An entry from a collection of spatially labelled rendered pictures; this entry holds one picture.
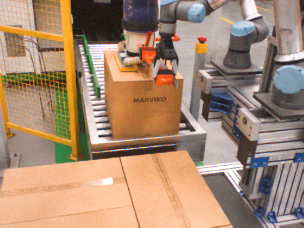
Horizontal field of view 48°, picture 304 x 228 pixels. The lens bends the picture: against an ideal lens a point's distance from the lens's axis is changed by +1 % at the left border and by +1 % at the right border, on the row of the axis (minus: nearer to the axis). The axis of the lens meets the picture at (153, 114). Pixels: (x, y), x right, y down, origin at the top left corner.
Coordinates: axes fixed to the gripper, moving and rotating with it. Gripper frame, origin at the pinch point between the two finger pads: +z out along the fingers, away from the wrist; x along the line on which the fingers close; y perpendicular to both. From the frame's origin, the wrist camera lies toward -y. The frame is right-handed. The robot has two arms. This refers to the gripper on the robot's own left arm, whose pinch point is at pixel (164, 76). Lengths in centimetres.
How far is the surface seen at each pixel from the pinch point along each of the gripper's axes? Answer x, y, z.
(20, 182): 69, 3, 55
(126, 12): 9, 55, -18
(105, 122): 22, 62, 56
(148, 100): 0.3, 30.1, 26.1
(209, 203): -18, -28, 54
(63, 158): 53, 101, 109
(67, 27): 43, 98, 1
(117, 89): 17.8, 30.1, 18.4
